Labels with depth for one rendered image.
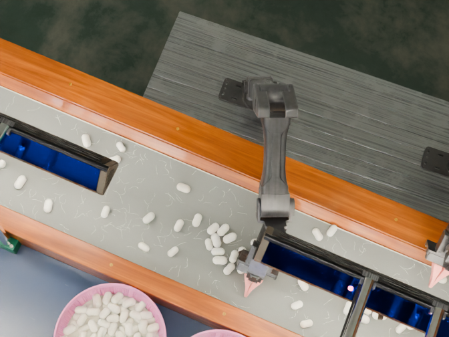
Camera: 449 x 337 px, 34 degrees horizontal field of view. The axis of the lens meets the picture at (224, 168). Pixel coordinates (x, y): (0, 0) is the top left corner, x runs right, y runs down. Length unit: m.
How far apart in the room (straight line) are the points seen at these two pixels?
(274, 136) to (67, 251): 0.59
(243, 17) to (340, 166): 1.13
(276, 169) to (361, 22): 1.52
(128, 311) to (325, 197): 0.58
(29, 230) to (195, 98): 0.60
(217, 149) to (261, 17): 1.19
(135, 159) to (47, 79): 0.33
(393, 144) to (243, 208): 0.49
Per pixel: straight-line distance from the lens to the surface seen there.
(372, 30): 3.11
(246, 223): 1.92
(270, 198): 1.71
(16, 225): 1.92
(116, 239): 1.90
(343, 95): 2.18
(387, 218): 1.96
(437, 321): 1.56
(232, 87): 2.12
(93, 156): 1.59
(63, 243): 1.89
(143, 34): 2.99
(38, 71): 2.07
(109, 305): 1.86
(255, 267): 1.70
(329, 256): 1.55
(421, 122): 2.20
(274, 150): 1.68
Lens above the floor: 2.57
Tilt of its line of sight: 69 degrees down
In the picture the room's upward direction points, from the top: 11 degrees clockwise
